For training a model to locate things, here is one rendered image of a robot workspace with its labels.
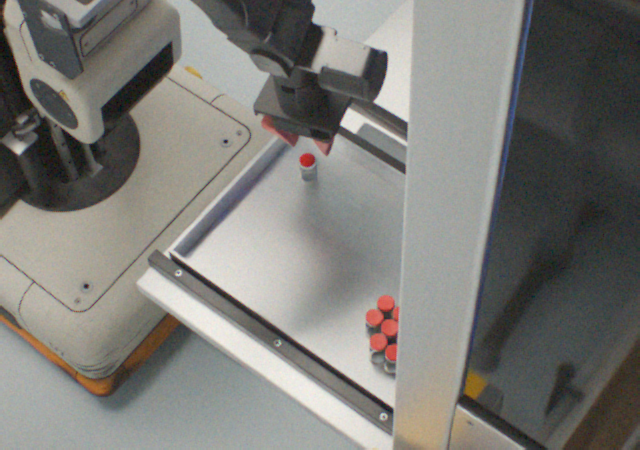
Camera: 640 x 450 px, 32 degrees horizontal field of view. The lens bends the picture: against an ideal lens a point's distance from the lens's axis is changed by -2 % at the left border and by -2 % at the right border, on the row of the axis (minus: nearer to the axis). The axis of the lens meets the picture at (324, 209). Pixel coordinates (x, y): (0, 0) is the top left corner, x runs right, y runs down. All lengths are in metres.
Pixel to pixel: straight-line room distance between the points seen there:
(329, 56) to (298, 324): 0.35
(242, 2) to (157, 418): 1.34
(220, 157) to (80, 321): 0.43
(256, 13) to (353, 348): 0.44
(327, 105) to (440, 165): 0.61
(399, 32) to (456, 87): 1.00
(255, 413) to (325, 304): 0.92
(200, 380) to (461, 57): 1.77
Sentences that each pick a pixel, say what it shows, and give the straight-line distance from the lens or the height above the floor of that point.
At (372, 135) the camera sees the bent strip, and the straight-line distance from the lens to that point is 1.52.
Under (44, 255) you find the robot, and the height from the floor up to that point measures 0.28.
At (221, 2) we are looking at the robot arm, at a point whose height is 1.31.
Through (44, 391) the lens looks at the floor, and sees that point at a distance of 2.39.
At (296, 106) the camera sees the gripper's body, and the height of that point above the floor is 1.10.
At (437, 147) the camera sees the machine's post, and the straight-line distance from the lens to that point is 0.69.
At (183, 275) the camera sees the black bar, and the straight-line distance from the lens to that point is 1.41.
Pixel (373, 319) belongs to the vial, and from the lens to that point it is 1.33.
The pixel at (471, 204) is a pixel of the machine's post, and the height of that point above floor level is 1.52.
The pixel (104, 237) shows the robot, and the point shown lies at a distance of 2.19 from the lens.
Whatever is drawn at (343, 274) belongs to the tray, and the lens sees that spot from 1.41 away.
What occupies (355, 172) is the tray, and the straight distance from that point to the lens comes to 1.49.
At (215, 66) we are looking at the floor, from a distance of 2.74.
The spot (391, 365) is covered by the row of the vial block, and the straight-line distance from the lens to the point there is 1.33.
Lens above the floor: 2.13
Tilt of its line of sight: 59 degrees down
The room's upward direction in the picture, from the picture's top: 4 degrees counter-clockwise
